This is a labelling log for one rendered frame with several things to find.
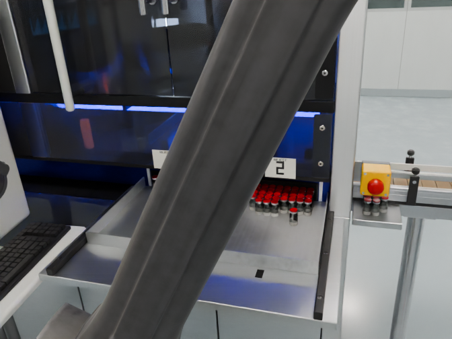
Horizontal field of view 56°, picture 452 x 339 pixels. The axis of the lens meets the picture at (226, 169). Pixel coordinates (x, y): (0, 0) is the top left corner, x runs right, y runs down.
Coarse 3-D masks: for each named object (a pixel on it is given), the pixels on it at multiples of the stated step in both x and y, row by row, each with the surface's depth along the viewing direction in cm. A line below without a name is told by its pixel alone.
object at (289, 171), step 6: (270, 162) 116; (288, 162) 115; (294, 162) 114; (270, 168) 117; (288, 168) 116; (294, 168) 115; (270, 174) 118; (276, 174) 117; (288, 174) 116; (294, 174) 116
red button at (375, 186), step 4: (372, 180) 108; (376, 180) 108; (380, 180) 108; (368, 184) 109; (372, 184) 108; (376, 184) 107; (380, 184) 107; (368, 188) 109; (372, 188) 108; (376, 188) 107; (380, 188) 107; (372, 192) 108; (376, 192) 108; (380, 192) 108
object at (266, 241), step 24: (264, 216) 120; (288, 216) 120; (312, 216) 119; (240, 240) 110; (264, 240) 109; (288, 240) 109; (312, 240) 108; (264, 264) 99; (288, 264) 97; (312, 264) 95
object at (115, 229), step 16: (128, 192) 131; (144, 192) 137; (112, 208) 123; (128, 208) 128; (96, 224) 115; (112, 224) 120; (128, 224) 120; (96, 240) 111; (112, 240) 110; (128, 240) 108
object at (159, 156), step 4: (152, 152) 126; (156, 152) 125; (160, 152) 125; (164, 152) 125; (156, 156) 126; (160, 156) 126; (164, 156) 125; (156, 160) 127; (160, 160) 126; (156, 164) 127; (160, 164) 127; (160, 168) 128
